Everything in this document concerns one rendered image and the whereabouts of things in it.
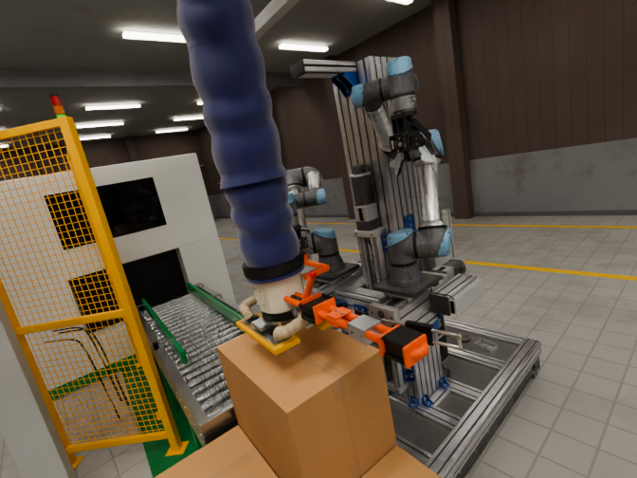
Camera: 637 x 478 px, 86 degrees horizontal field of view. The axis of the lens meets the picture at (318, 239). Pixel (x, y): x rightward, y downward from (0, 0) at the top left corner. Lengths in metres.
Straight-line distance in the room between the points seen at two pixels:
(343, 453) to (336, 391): 0.23
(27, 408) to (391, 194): 2.07
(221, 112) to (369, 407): 1.09
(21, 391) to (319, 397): 1.60
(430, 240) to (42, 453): 2.18
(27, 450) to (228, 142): 1.90
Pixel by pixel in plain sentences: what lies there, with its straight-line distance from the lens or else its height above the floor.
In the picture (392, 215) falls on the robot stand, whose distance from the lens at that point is 1.69.
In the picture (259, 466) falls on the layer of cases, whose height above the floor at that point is 0.54.
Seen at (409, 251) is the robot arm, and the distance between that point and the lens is 1.48.
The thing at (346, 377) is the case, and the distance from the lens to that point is 1.21.
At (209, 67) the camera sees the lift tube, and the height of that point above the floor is 1.95.
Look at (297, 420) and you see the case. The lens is 1.15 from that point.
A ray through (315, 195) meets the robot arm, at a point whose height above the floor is 1.47.
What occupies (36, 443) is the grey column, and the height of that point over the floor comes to 0.54.
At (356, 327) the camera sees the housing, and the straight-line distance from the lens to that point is 0.91.
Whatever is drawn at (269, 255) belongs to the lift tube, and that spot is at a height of 1.36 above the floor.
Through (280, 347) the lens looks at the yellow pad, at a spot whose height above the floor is 1.07.
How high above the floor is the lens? 1.62
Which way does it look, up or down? 13 degrees down
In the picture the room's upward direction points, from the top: 11 degrees counter-clockwise
